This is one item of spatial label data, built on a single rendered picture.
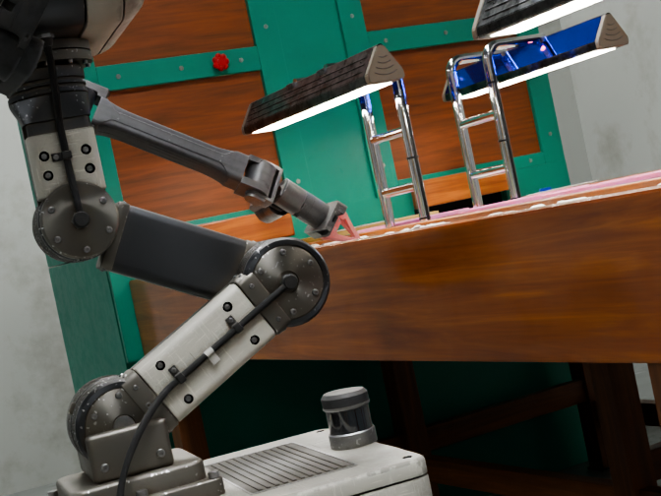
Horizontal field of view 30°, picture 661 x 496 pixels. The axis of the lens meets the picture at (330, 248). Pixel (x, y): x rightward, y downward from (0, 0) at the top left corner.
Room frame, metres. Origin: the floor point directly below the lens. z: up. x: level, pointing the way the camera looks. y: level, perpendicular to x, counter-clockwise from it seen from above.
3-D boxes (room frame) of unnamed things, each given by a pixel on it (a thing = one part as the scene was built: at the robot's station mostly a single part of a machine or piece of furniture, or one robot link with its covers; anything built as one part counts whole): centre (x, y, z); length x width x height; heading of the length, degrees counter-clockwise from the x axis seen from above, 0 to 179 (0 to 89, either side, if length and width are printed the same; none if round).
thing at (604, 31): (2.86, -0.53, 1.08); 0.62 x 0.08 x 0.07; 27
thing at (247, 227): (2.97, 0.22, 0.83); 0.30 x 0.06 x 0.07; 117
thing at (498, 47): (2.82, -0.46, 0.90); 0.20 x 0.19 x 0.45; 27
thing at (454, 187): (3.28, -0.38, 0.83); 0.30 x 0.06 x 0.07; 117
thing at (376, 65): (2.61, -0.03, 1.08); 0.62 x 0.08 x 0.07; 27
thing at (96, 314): (3.41, 0.03, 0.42); 1.36 x 0.55 x 0.84; 117
